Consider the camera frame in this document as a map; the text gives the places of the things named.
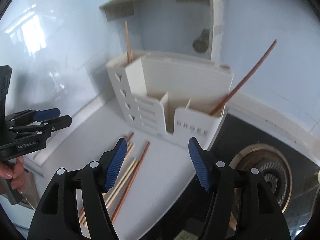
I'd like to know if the pale short chopstick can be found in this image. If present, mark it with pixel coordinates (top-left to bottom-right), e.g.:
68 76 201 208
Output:
79 158 138 227
81 160 139 228

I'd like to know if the light wooden chopstick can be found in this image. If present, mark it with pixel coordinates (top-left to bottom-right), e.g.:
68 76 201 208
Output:
125 21 132 63

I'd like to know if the person's left hand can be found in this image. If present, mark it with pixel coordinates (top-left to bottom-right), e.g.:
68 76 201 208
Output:
1 156 25 193

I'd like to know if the gas stove burner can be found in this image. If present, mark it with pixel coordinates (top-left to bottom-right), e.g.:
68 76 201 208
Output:
228 143 293 214

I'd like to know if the white utensil organizer box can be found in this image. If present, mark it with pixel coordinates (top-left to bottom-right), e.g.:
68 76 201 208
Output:
106 51 233 150

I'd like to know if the black glass cooktop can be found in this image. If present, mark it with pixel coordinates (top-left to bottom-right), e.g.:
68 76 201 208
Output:
159 109 320 240

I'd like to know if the wooden wall shelf frame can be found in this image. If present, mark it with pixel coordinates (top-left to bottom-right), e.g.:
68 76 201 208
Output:
100 0 224 63

